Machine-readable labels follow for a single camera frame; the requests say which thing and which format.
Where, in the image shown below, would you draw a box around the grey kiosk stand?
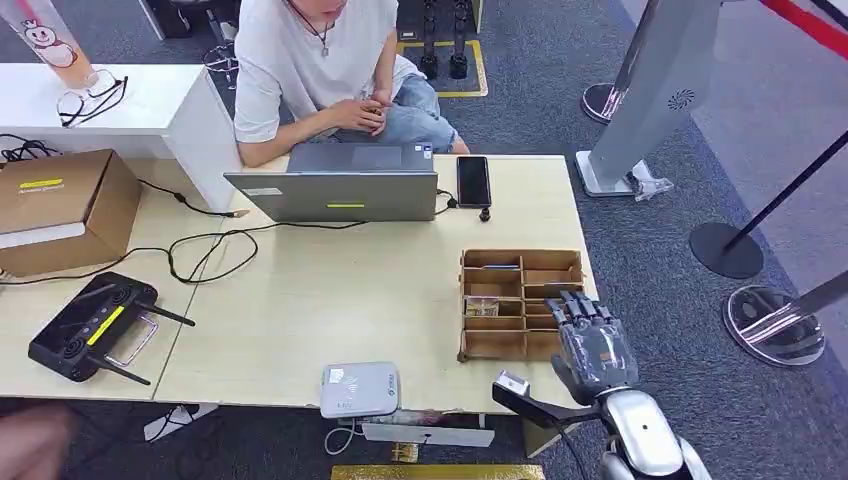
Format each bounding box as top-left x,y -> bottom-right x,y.
574,0 -> 727,199

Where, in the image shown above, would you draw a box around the red barrier belt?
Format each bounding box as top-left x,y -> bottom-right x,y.
758,0 -> 848,62

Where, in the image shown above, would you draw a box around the person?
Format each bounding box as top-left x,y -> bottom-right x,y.
233,0 -> 472,169

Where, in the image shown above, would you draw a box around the black smartphone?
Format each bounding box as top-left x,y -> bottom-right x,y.
455,155 -> 493,211

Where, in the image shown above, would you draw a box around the wooden compartment card box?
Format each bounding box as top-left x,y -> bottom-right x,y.
457,248 -> 588,364

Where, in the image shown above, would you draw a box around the snowman print drink cup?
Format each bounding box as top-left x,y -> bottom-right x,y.
0,0 -> 101,92

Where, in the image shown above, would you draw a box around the white counter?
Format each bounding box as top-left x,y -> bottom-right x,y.
0,62 -> 243,213

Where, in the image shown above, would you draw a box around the clear plastic wrap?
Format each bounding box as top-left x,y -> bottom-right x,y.
622,160 -> 675,203

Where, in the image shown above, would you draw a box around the black controller with antennas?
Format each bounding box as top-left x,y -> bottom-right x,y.
27,271 -> 197,388

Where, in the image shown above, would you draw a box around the brown cardboard box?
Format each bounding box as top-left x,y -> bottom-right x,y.
0,149 -> 143,278

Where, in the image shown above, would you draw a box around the white reader cable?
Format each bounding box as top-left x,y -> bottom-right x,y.
323,418 -> 363,457

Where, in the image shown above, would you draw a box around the white power strip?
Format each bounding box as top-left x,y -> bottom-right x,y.
142,402 -> 219,444

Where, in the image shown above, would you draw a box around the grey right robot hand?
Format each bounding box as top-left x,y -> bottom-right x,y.
545,290 -> 641,407

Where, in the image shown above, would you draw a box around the white card reader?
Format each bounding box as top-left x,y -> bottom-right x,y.
319,361 -> 401,421

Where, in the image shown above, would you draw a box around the blurred brown object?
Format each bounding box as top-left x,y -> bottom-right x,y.
0,404 -> 74,480

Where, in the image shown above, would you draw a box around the black cable with plug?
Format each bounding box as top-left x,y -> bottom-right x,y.
137,178 -> 250,220

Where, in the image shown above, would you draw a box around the white bar under desk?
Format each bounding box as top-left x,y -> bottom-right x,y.
360,422 -> 496,449

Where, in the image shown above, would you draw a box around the chrome stanchion post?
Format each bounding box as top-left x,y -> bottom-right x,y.
721,270 -> 848,368

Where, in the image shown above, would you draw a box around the long looped black cable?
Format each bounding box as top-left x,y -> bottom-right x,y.
0,220 -> 370,287

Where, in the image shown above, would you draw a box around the black framed glasses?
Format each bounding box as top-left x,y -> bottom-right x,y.
56,74 -> 130,128

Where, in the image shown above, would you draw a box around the black stanchion post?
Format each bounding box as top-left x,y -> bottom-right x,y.
688,129 -> 848,280

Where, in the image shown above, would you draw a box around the chrome stanchion base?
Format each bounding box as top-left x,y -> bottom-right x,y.
580,82 -> 627,126

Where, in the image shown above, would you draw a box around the yellow bordered floor mat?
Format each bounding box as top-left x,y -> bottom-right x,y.
396,39 -> 490,99

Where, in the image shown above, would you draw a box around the wire frame stool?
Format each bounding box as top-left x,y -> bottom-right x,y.
201,39 -> 243,91

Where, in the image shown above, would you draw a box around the grey laptop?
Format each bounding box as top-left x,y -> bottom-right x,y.
223,142 -> 440,224

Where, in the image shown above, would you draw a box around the black cable bundle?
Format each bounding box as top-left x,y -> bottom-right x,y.
0,133 -> 61,164

